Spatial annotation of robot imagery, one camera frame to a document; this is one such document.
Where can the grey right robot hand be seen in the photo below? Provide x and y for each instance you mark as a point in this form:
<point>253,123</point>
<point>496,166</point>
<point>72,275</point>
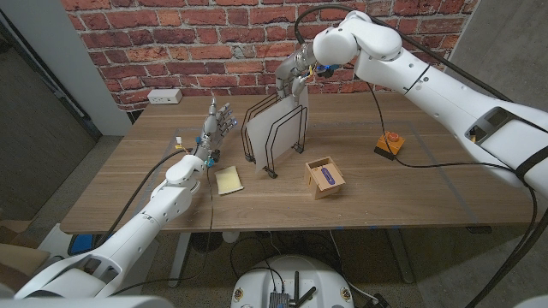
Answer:
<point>295,68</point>

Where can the brown cardboard box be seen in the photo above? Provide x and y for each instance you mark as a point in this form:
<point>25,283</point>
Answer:
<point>21,256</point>

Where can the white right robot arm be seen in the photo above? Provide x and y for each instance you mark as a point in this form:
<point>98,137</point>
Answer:
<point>428,85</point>

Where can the small wooden box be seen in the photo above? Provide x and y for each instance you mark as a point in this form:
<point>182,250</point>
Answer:
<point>324,179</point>

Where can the white paper file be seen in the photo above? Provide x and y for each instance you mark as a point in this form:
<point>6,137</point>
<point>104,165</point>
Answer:
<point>269,128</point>

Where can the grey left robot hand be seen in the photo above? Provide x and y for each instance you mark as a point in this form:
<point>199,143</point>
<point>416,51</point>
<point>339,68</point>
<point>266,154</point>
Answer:
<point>212,132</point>

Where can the red brick printed backdrop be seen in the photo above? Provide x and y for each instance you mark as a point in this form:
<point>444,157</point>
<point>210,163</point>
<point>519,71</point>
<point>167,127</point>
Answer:
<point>192,43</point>

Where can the white table leg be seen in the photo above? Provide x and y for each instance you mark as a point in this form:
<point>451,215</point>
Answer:
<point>180,256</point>

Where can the white power outlet strip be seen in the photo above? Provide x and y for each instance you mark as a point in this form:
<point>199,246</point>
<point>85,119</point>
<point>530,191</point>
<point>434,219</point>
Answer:
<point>164,96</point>

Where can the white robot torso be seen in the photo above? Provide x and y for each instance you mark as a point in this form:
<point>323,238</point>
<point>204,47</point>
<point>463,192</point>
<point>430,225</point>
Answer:
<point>291,274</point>

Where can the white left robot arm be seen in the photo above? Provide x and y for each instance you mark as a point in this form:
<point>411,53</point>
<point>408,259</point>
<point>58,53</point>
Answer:
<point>141,226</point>

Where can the orange block with red button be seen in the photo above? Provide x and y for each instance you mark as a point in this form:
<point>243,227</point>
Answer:
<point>389,144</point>

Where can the grey table leg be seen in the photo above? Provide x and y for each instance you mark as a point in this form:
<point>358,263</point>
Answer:
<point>400,256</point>

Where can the blue object under table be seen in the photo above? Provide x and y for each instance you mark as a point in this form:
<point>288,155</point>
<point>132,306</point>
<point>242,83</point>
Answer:
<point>81,244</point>

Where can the black antenna module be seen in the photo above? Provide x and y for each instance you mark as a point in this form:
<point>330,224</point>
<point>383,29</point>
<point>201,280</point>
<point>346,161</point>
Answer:
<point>280,299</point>

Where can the yellow sticky note pad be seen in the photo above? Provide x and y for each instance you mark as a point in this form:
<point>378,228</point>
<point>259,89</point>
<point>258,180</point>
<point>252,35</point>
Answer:
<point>228,180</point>

